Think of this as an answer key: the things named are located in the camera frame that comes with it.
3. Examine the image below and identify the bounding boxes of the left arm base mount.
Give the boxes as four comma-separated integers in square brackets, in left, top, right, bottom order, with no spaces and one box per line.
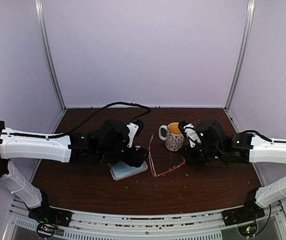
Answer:
[27,207,72,239]

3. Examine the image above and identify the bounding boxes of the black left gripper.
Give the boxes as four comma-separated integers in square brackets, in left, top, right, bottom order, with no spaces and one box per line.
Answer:
[97,143,150,168]

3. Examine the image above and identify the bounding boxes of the aluminium left corner post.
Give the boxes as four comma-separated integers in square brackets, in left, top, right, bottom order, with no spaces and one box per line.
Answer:
[35,0,66,112]

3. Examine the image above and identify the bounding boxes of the rose gold wire glasses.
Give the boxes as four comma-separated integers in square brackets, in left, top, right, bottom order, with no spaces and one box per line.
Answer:
[148,134,186,178]

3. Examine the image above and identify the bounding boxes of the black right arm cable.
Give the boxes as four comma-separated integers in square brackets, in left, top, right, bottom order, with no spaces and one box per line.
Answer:
[240,129,286,146]

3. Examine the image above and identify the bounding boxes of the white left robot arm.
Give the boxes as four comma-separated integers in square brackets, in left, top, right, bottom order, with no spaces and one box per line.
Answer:
[0,120,148,222]

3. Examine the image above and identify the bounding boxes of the light blue cleaning cloth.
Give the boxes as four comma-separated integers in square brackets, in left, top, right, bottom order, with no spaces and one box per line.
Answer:
[111,162,145,179]

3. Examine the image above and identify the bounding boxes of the white floral mug yellow inside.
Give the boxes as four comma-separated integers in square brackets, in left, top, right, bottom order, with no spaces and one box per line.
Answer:
[158,122,184,152]

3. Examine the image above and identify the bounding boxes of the pink glasses case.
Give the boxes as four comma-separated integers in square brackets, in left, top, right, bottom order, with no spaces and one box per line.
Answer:
[109,145,149,181]

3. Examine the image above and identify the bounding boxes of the aluminium right corner post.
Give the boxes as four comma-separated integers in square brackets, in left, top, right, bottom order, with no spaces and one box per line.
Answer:
[224,0,255,112]

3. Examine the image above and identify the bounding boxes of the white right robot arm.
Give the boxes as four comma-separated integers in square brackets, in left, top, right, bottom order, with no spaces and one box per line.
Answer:
[178,120,286,221]

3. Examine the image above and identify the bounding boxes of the aluminium corner post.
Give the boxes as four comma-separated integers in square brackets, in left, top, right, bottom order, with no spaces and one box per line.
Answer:
[224,0,255,112]
[35,0,66,112]

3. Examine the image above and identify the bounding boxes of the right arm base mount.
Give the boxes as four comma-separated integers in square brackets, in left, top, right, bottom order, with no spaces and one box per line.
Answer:
[221,205,265,238]

